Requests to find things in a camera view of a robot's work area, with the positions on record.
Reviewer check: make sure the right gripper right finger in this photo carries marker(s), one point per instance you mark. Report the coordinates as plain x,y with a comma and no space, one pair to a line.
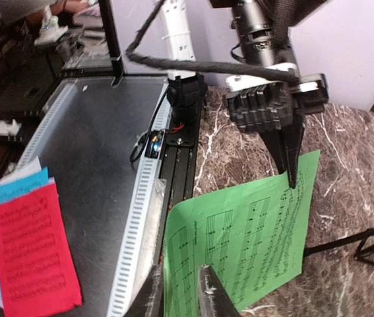
213,300

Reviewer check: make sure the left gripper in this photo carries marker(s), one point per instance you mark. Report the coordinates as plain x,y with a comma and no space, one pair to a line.
270,110

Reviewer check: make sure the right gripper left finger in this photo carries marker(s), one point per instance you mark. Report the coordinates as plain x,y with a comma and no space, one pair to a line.
149,300

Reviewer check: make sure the green paper sheet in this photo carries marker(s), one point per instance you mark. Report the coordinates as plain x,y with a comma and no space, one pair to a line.
253,235

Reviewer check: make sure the black music stand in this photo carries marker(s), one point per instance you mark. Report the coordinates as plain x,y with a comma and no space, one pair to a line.
361,253

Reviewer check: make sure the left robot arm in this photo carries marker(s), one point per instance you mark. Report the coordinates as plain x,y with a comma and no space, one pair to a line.
169,40

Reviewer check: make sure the red paper sheet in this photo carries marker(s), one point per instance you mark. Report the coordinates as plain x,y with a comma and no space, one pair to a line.
37,273

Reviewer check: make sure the small circuit board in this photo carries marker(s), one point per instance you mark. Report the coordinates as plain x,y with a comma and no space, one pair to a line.
154,144

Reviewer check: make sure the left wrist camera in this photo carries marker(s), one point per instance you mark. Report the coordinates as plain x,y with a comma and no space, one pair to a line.
311,93

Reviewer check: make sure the black front rail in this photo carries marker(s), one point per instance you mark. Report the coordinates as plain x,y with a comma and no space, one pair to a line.
178,156

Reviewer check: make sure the white slotted cable duct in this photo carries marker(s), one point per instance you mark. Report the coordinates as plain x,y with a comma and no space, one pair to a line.
85,140

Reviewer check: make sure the left black frame post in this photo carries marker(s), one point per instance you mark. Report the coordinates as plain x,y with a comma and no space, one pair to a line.
112,40

